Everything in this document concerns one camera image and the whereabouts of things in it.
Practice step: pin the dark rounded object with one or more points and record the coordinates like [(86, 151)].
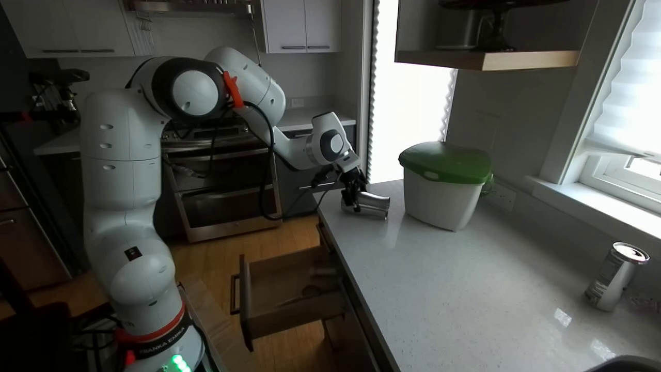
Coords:
[(630, 365)]

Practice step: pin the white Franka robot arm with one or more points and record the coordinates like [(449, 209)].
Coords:
[(120, 172)]

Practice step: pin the open wooden drawer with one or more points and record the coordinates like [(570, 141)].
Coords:
[(290, 313)]

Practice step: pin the door with pleated blind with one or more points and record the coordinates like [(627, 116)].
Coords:
[(404, 104)]

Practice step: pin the dark base cabinet with counter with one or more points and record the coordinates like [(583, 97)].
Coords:
[(62, 198)]

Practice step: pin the white window frame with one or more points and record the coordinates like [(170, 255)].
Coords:
[(612, 183)]

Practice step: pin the stainless oven range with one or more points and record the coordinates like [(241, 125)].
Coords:
[(220, 208)]

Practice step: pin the wide white upper cabinets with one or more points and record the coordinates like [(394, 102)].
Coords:
[(83, 28)]

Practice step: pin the dark countertop appliance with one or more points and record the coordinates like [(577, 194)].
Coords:
[(53, 94)]

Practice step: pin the white upper cabinet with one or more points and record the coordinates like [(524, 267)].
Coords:
[(296, 24)]

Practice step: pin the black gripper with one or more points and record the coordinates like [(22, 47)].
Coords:
[(352, 183)]

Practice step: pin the wooden wall shelf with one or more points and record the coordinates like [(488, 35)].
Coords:
[(528, 60)]

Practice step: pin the brown drawer cabinet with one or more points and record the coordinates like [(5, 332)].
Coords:
[(21, 234)]

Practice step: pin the white pleated window blind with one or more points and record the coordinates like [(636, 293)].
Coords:
[(630, 90)]

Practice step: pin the dark footed dish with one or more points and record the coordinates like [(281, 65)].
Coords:
[(493, 32)]

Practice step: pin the kitchen island with white counter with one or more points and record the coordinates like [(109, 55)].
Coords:
[(467, 290)]

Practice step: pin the silver cylindrical canister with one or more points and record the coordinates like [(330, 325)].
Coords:
[(612, 279)]

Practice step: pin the grey canister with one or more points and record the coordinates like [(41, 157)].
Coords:
[(458, 29)]

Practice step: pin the white bin with green lid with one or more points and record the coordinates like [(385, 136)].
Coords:
[(440, 198)]

